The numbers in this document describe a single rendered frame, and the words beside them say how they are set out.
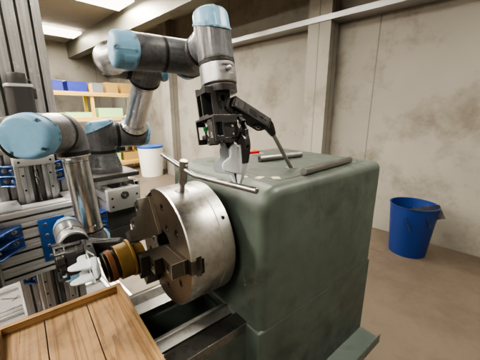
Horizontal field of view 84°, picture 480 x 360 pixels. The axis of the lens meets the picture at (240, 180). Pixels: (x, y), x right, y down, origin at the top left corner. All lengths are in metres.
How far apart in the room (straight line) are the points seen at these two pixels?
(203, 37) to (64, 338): 0.78
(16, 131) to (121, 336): 0.57
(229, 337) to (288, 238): 0.31
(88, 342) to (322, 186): 0.72
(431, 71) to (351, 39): 0.95
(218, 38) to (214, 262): 0.49
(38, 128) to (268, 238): 0.63
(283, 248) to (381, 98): 3.01
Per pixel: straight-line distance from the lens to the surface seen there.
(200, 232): 0.63
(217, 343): 0.80
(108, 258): 0.70
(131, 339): 0.81
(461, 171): 3.47
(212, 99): 0.56
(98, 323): 0.89
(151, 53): 0.63
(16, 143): 0.87
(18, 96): 1.35
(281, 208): 0.66
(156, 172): 6.24
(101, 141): 1.31
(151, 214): 0.75
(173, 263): 0.64
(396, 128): 3.53
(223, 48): 0.58
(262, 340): 0.83
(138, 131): 1.29
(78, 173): 1.00
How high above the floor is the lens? 1.43
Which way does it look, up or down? 15 degrees down
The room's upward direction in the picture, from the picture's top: straight up
